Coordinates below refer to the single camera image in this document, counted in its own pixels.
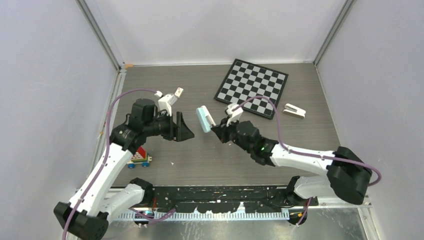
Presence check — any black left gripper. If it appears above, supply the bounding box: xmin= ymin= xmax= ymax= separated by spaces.
xmin=144 ymin=109 xmax=194 ymax=142

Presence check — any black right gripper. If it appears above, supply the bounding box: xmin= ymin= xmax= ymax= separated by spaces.
xmin=213 ymin=115 xmax=253 ymax=154

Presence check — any light blue white stapler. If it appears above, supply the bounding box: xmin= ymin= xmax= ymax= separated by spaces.
xmin=196 ymin=105 xmax=217 ymax=133

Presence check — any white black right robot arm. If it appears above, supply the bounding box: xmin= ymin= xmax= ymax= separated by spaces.
xmin=211 ymin=118 xmax=372 ymax=205

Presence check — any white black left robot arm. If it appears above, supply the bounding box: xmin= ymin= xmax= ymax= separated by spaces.
xmin=53 ymin=98 xmax=195 ymax=240

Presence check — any small white domino tile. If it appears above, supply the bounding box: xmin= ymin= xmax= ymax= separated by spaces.
xmin=174 ymin=87 xmax=184 ymax=99

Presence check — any colourful wooden toy car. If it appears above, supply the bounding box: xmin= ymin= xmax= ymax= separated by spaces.
xmin=127 ymin=146 xmax=153 ymax=169

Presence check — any black white chessboard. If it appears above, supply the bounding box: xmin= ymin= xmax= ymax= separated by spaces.
xmin=214 ymin=58 xmax=289 ymax=107

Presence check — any white staple box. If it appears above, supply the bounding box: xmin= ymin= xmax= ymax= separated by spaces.
xmin=282 ymin=103 xmax=306 ymax=119

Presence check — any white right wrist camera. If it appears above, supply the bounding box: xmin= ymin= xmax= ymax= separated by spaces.
xmin=225 ymin=103 xmax=244 ymax=127

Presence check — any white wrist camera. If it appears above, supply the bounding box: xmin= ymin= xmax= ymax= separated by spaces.
xmin=225 ymin=103 xmax=244 ymax=127
xmin=154 ymin=91 xmax=180 ymax=117

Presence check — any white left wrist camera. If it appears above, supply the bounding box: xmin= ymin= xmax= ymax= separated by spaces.
xmin=154 ymin=91 xmax=180 ymax=117

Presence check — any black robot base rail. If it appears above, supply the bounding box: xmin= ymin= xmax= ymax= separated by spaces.
xmin=135 ymin=185 xmax=307 ymax=214

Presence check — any left aluminium corner post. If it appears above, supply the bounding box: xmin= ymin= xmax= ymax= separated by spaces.
xmin=76 ymin=0 xmax=123 ymax=72

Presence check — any aluminium corner post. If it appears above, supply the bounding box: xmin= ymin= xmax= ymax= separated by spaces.
xmin=76 ymin=0 xmax=123 ymax=72
xmin=313 ymin=0 xmax=356 ymax=68

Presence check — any right aluminium corner post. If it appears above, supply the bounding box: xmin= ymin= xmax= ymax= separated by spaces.
xmin=313 ymin=0 xmax=356 ymax=68

